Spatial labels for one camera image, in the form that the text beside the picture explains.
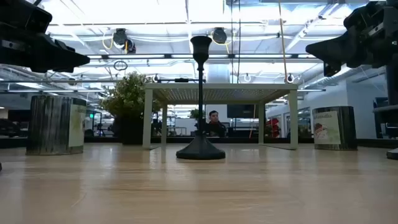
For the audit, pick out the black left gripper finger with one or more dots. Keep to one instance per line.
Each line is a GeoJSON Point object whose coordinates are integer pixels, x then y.
{"type": "Point", "coordinates": [65, 56]}
{"type": "Point", "coordinates": [59, 68]}

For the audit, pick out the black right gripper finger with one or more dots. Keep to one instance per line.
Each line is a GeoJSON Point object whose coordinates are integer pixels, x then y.
{"type": "Point", "coordinates": [332, 69]}
{"type": "Point", "coordinates": [335, 46]}

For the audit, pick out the labelled candle tin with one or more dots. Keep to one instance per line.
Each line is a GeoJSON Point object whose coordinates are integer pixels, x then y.
{"type": "Point", "coordinates": [49, 124]}
{"type": "Point", "coordinates": [345, 127]}

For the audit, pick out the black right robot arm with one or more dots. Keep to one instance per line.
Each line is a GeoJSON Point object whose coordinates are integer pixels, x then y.
{"type": "Point", "coordinates": [392, 37]}

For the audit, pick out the small green potted plant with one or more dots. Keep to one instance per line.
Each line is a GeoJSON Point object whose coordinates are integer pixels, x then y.
{"type": "Point", "coordinates": [130, 93]}

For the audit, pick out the red background object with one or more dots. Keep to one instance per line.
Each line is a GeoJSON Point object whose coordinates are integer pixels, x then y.
{"type": "Point", "coordinates": [273, 127]}

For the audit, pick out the black background screen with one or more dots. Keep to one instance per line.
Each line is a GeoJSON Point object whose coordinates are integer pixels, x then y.
{"type": "Point", "coordinates": [241, 111]}

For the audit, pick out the person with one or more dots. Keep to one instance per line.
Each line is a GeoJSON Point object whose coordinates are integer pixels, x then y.
{"type": "Point", "coordinates": [214, 127]}

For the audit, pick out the small background plant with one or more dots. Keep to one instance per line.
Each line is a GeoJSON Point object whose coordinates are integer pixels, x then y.
{"type": "Point", "coordinates": [196, 114]}

